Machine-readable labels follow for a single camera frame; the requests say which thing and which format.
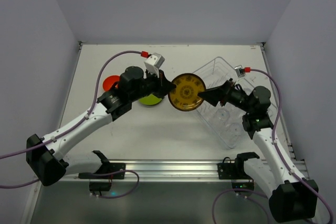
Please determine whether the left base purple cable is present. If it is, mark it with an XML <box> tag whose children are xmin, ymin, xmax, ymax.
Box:
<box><xmin>89</xmin><ymin>168</ymin><xmax>140</xmax><ymax>199</ymax></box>

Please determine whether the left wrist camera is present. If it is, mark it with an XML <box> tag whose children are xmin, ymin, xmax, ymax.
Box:
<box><xmin>144</xmin><ymin>53</ymin><xmax>165</xmax><ymax>77</ymax></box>

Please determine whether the yellow patterned plate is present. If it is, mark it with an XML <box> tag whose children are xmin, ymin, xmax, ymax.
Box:
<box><xmin>168</xmin><ymin>73</ymin><xmax>206</xmax><ymax>112</ymax></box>

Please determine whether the white wire dish rack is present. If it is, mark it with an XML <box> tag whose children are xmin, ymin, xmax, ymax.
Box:
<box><xmin>191</xmin><ymin>56</ymin><xmax>279</xmax><ymax>150</ymax></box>

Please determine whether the orange bowl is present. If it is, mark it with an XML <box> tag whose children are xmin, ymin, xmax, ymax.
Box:
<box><xmin>102</xmin><ymin>75</ymin><xmax>120</xmax><ymax>91</ymax></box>

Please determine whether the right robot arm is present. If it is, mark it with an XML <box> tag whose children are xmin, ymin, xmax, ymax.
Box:
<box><xmin>198</xmin><ymin>80</ymin><xmax>318</xmax><ymax>223</ymax></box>

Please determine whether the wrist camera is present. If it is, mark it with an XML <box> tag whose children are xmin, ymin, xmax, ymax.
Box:
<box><xmin>144</xmin><ymin>53</ymin><xmax>165</xmax><ymax>77</ymax></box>
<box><xmin>234</xmin><ymin>65</ymin><xmax>251</xmax><ymax>78</ymax></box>

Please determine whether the green plate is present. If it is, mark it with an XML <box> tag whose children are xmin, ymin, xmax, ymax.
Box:
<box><xmin>139</xmin><ymin>94</ymin><xmax>162</xmax><ymax>106</ymax></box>

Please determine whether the clear glass cup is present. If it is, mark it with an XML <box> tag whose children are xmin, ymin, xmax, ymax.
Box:
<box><xmin>213</xmin><ymin>109</ymin><xmax>230</xmax><ymax>127</ymax></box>
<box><xmin>226</xmin><ymin>123</ymin><xmax>244</xmax><ymax>145</ymax></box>

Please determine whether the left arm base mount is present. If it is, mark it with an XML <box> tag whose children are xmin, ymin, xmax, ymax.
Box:
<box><xmin>78</xmin><ymin>151</ymin><xmax>126</xmax><ymax>179</ymax></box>

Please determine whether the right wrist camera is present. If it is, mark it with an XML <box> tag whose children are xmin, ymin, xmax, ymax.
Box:
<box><xmin>234</xmin><ymin>65</ymin><xmax>251</xmax><ymax>78</ymax></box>

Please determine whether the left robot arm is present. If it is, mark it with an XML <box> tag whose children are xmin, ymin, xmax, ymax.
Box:
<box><xmin>26</xmin><ymin>66</ymin><xmax>176</xmax><ymax>186</ymax></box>

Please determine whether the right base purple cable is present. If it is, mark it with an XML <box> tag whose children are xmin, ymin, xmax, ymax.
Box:
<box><xmin>212</xmin><ymin>188</ymin><xmax>271</xmax><ymax>224</ymax></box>

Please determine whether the black plate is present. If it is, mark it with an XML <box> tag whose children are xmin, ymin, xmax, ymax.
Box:
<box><xmin>143</xmin><ymin>102</ymin><xmax>160</xmax><ymax>108</ymax></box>

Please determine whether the aluminium mounting rail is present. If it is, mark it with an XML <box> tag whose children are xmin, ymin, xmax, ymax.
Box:
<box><xmin>34</xmin><ymin>158</ymin><xmax>313</xmax><ymax>183</ymax></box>

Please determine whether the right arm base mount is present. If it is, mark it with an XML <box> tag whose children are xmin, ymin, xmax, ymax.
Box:
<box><xmin>217</xmin><ymin>152</ymin><xmax>260</xmax><ymax>180</ymax></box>

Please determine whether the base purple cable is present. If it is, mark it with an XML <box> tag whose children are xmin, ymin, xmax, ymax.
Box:
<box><xmin>89</xmin><ymin>168</ymin><xmax>140</xmax><ymax>199</ymax></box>
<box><xmin>212</xmin><ymin>188</ymin><xmax>271</xmax><ymax>224</ymax></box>

